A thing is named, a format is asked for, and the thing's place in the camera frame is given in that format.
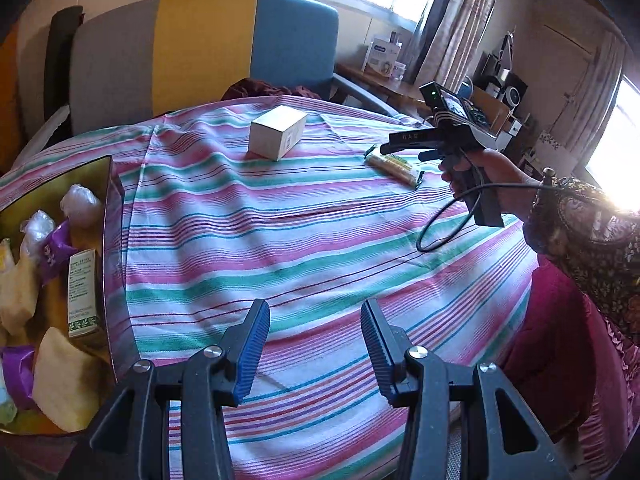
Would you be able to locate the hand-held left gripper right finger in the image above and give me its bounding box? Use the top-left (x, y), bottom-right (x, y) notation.
top-left (360, 298), bottom-right (571, 480)

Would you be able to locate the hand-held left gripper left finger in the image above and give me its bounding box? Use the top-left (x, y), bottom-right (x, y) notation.
top-left (75, 298), bottom-right (271, 480)

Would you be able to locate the green yellow rice snack packet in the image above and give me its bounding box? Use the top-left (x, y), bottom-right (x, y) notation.
top-left (363, 146), bottom-right (426, 190)

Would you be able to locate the purple snack packet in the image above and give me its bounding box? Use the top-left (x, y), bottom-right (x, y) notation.
top-left (40, 220), bottom-right (78, 286)
top-left (0, 347), bottom-right (38, 411)

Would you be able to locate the gold tin box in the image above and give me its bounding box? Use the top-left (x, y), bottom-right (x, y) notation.
top-left (0, 155), bottom-right (131, 438)

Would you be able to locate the person's right forearm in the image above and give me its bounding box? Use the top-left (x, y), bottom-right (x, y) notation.
top-left (522, 175), bottom-right (640, 346)

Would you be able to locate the person's right hand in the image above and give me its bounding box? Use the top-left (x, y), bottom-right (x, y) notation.
top-left (439, 150), bottom-right (538, 221)

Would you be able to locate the cluttered wooden shelf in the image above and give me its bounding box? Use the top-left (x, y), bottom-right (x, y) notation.
top-left (470, 85), bottom-right (536, 153)

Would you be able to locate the wooden side table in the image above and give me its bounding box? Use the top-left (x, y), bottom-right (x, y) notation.
top-left (335, 62), bottom-right (436, 111)

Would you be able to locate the black stereo speaker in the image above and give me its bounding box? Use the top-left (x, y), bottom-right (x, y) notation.
top-left (475, 52), bottom-right (528, 106)

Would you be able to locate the white blue carton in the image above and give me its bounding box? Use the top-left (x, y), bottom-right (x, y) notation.
top-left (362, 35), bottom-right (403, 78)

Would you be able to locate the beige patterned curtain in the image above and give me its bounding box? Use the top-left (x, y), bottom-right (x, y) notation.
top-left (415, 0), bottom-right (501, 96)

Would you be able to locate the white cardboard box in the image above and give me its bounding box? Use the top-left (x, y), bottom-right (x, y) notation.
top-left (248, 105), bottom-right (309, 162)

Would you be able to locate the pink green striped cloth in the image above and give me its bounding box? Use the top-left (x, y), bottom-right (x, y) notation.
top-left (0, 95), bottom-right (538, 480)

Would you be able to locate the dark red cloth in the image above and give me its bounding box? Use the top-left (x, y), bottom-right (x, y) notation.
top-left (221, 78), bottom-right (323, 103)

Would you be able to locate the pale striped curtain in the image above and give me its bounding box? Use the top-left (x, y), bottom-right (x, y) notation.
top-left (550, 30), bottom-right (626, 171)

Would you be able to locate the small bright window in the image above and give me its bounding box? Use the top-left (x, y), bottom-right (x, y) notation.
top-left (585, 75), bottom-right (640, 211)

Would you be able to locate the person's pink clothing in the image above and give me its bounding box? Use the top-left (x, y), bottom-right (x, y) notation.
top-left (500, 255), bottom-right (640, 461)

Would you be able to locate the small green box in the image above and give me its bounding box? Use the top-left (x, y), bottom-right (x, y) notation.
top-left (66, 249), bottom-right (106, 338)

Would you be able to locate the grey yellow blue chair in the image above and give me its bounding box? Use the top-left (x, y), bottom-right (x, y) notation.
top-left (20, 0), bottom-right (401, 161)

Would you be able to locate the large white plastic bundle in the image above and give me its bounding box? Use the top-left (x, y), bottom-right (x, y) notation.
top-left (60, 184), bottom-right (103, 228)

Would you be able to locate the small white plastic bundle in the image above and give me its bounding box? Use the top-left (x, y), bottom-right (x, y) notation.
top-left (20, 210), bottom-right (56, 256)

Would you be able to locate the black cable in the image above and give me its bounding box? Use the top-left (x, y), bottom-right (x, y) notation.
top-left (416, 170), bottom-right (557, 253)

